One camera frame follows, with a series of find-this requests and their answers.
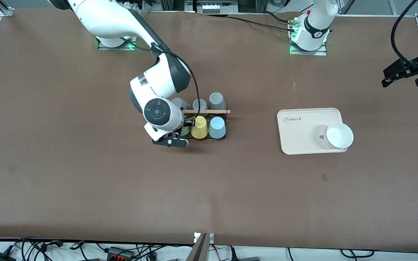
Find light blue cup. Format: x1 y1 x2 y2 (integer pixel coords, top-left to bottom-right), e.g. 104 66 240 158
208 116 227 140

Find yellow cup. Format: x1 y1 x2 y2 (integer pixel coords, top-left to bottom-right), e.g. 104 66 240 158
191 116 208 140

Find white bowl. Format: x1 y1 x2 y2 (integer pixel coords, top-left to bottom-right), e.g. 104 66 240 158
323 123 354 150

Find beige plastic tray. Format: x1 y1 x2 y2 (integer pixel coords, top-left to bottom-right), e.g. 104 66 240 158
277 108 349 156

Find white power strip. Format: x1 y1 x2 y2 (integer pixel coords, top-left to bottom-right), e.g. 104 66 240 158
202 0 238 14

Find black orange connector block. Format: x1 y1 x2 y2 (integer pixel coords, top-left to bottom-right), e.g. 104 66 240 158
107 246 135 260

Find black wire cup rack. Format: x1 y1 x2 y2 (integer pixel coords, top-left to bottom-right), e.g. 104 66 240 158
174 109 231 141

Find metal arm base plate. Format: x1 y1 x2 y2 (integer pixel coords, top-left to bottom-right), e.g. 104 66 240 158
289 18 328 56
98 34 138 50

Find grey camera stand post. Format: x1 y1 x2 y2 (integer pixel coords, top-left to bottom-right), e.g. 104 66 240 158
185 233 209 261

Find black table cable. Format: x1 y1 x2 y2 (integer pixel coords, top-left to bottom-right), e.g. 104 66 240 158
227 14 293 31
261 11 296 24

